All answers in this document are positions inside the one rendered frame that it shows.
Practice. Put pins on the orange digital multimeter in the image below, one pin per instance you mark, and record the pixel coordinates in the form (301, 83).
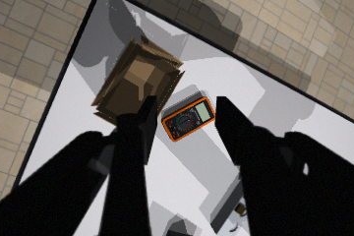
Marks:
(188, 119)

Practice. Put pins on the white key panel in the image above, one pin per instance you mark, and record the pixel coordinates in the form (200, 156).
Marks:
(173, 233)

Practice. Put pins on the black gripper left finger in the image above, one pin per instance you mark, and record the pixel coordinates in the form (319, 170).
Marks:
(56, 197)

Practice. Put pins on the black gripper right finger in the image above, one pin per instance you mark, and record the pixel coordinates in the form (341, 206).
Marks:
(276, 204)

